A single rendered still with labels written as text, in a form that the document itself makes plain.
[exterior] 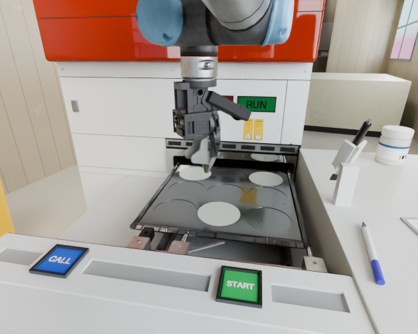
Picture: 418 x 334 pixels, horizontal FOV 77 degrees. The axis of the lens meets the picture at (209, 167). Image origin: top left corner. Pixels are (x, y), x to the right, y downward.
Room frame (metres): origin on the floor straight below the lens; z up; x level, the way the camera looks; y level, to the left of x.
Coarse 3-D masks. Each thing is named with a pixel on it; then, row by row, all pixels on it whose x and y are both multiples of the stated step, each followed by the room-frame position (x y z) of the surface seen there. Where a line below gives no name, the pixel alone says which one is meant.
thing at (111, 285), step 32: (0, 256) 0.31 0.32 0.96; (32, 256) 0.31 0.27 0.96; (96, 256) 0.31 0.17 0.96; (128, 256) 0.31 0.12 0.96; (160, 256) 0.31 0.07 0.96; (192, 256) 0.31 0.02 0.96; (0, 288) 0.26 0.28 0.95; (32, 288) 0.25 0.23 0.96; (64, 288) 0.25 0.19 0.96; (96, 288) 0.25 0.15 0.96; (128, 288) 0.25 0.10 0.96; (160, 288) 0.25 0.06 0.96; (192, 288) 0.25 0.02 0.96; (288, 288) 0.25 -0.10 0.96; (320, 288) 0.25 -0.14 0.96; (352, 288) 0.25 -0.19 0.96; (0, 320) 0.27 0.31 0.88; (32, 320) 0.26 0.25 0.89; (64, 320) 0.25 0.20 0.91; (96, 320) 0.24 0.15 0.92; (128, 320) 0.23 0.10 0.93; (160, 320) 0.22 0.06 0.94; (192, 320) 0.21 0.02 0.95; (224, 320) 0.21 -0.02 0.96; (256, 320) 0.21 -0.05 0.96; (288, 320) 0.21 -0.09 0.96; (320, 320) 0.21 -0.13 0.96; (352, 320) 0.21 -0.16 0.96
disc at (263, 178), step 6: (252, 174) 0.73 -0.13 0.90; (258, 174) 0.73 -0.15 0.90; (264, 174) 0.73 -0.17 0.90; (270, 174) 0.73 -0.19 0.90; (276, 174) 0.73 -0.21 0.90; (252, 180) 0.69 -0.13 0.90; (258, 180) 0.69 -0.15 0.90; (264, 180) 0.69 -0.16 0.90; (270, 180) 0.69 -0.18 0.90; (276, 180) 0.69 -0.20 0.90; (282, 180) 0.69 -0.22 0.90
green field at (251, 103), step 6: (240, 102) 0.83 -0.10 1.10; (246, 102) 0.82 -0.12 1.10; (252, 102) 0.82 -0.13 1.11; (258, 102) 0.82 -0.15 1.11; (264, 102) 0.81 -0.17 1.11; (270, 102) 0.81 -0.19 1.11; (246, 108) 0.82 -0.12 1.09; (252, 108) 0.82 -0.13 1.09; (258, 108) 0.82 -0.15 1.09; (264, 108) 0.81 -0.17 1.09; (270, 108) 0.81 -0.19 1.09
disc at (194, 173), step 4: (188, 168) 0.78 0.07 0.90; (192, 168) 0.78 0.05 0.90; (196, 168) 0.78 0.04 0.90; (200, 168) 0.78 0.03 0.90; (180, 172) 0.75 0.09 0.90; (184, 172) 0.75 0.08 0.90; (188, 172) 0.75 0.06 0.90; (192, 172) 0.75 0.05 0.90; (196, 172) 0.75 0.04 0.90; (200, 172) 0.75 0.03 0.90; (204, 172) 0.75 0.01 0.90; (208, 172) 0.75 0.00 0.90; (180, 176) 0.72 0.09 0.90; (184, 176) 0.72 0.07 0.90; (188, 176) 0.72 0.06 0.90; (192, 176) 0.72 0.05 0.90; (196, 176) 0.72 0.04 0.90; (200, 176) 0.72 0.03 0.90; (204, 176) 0.72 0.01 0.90; (208, 176) 0.72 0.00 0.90
